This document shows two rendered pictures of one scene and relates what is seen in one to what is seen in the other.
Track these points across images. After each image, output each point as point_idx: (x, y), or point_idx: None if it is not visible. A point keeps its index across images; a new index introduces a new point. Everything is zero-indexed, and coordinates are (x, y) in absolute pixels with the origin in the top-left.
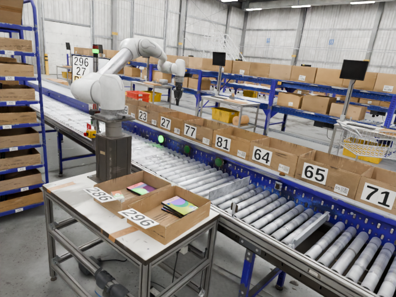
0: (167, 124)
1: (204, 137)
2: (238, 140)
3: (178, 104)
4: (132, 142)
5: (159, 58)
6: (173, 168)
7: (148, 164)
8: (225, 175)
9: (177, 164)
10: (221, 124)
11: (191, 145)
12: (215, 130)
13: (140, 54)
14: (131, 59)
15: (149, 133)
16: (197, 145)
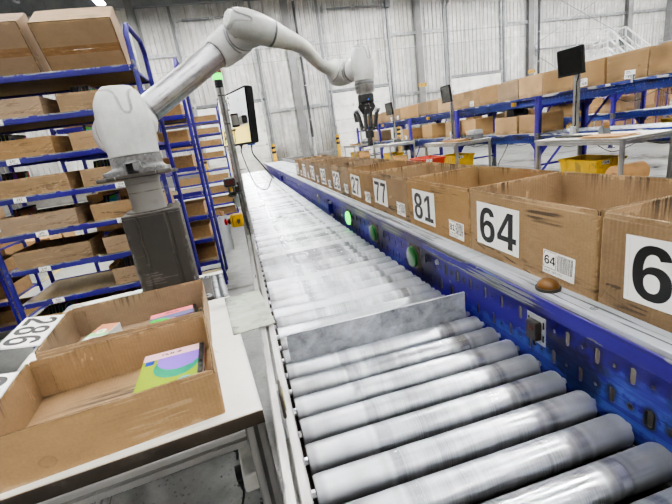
0: (357, 187)
1: (397, 199)
2: (446, 192)
3: (372, 142)
4: (304, 230)
5: (282, 46)
6: (313, 274)
7: (277, 266)
8: (419, 289)
9: (332, 266)
10: (457, 167)
11: (377, 223)
12: (409, 179)
13: (237, 47)
14: (225, 62)
15: (342, 210)
16: (384, 220)
